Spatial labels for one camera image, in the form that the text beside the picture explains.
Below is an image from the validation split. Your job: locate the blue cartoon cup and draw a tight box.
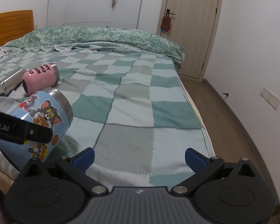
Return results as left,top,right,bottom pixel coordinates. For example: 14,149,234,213
0,88,73,170

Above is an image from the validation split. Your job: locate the pink printed cup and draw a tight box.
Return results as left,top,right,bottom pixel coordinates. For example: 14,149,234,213
22,63,60,96

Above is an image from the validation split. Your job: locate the stainless steel flask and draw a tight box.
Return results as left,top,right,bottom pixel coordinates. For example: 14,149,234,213
0,67,27,96

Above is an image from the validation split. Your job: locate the checkered teal bed blanket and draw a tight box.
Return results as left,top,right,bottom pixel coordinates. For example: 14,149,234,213
0,43,214,188

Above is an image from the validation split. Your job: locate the green floral duvet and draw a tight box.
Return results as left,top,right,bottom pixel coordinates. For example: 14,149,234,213
2,26,185,70

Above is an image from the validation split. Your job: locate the orange wooden headboard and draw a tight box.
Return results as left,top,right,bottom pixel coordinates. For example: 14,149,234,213
0,10,34,47

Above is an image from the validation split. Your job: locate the white built-in wardrobe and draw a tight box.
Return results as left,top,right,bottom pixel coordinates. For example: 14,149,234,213
46,0,141,29

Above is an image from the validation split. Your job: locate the beige wooden door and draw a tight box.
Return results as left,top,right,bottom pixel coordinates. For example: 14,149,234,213
157,0,222,79

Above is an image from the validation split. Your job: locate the white wall socket panel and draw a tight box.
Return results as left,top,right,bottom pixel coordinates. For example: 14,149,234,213
260,88,280,109

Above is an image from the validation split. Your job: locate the brown plush toy on handle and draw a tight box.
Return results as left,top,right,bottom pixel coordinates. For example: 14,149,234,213
160,16,171,32

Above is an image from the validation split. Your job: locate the black door handle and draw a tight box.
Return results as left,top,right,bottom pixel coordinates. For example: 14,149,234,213
165,9,175,17

